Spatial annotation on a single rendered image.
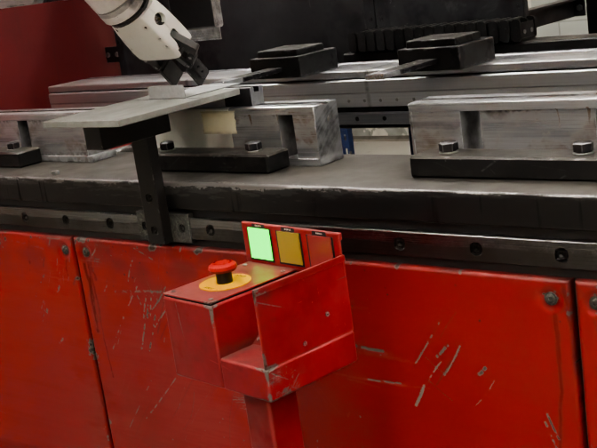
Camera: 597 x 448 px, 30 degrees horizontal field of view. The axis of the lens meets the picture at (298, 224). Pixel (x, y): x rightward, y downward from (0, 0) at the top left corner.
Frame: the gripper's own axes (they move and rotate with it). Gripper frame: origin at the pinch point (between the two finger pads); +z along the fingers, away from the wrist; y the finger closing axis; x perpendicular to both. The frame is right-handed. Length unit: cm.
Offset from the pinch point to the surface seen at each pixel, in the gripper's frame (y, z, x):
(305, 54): -5.0, 17.1, -18.5
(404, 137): 263, 353, -262
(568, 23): 149, 307, -304
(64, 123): 3.9, -12.0, 20.0
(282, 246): -33.2, 5.1, 28.7
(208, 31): -2.0, -1.5, -7.5
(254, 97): -10.7, 6.7, 0.0
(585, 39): -50, 30, -30
